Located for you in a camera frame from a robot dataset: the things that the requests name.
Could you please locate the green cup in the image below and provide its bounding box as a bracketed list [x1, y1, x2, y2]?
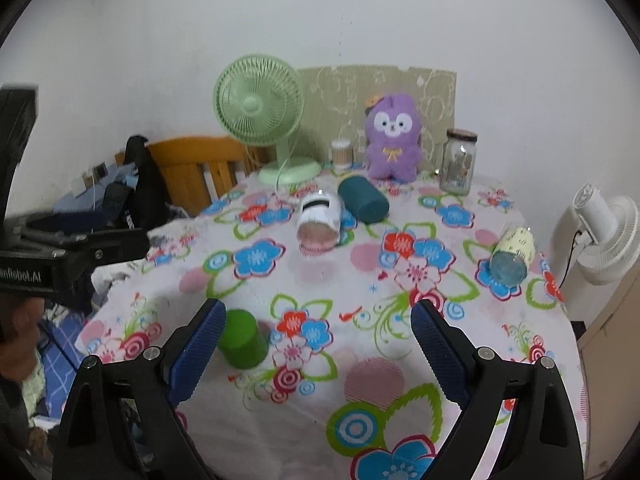
[216, 309, 269, 370]

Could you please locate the wall socket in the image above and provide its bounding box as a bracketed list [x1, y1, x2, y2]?
[82, 160, 108, 188]

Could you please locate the purple plush toy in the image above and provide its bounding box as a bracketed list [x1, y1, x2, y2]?
[362, 91, 426, 182]

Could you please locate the beige cabinet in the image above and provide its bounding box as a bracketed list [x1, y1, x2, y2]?
[575, 280, 640, 480]

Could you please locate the blue clothes pile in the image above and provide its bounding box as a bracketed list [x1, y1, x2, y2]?
[52, 165, 136, 216]

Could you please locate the floral tablecloth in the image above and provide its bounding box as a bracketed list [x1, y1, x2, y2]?
[75, 160, 588, 480]

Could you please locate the wooden chair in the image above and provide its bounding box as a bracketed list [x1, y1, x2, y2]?
[115, 135, 271, 218]

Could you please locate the black fan cable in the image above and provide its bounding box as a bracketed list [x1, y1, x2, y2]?
[556, 229, 589, 292]

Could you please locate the black bag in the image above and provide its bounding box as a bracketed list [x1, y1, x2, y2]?
[102, 135, 173, 233]

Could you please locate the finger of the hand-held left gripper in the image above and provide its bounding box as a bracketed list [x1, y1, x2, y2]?
[49, 227, 150, 282]

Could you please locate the blue checkered cloth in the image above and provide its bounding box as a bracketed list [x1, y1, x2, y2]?
[37, 310, 91, 416]

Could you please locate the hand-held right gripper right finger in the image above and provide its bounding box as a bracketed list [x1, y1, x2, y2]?
[409, 299, 587, 480]

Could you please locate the person's left hand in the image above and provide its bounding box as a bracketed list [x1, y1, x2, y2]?
[0, 296, 44, 379]

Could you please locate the white cup with black stripe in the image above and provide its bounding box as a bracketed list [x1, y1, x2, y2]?
[296, 191, 345, 256]

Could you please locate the green desk fan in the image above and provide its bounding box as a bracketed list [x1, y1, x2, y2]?
[212, 55, 322, 186]

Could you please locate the cotton swab container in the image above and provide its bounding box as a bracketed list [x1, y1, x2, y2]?
[331, 138, 355, 170]

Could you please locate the glass jar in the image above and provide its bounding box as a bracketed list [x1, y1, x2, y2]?
[439, 129, 480, 196]

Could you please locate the clear bottle yellow label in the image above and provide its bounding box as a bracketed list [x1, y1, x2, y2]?
[489, 226, 536, 285]

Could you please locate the white standing fan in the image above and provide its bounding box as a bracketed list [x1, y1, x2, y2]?
[547, 184, 640, 321]

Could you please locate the beige patterned wall panel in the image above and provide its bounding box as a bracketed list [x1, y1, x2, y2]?
[297, 65, 457, 166]

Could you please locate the teal cup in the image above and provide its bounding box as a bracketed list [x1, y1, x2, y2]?
[337, 176, 391, 226]

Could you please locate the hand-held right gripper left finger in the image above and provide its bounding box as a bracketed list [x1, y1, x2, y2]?
[51, 298, 228, 480]

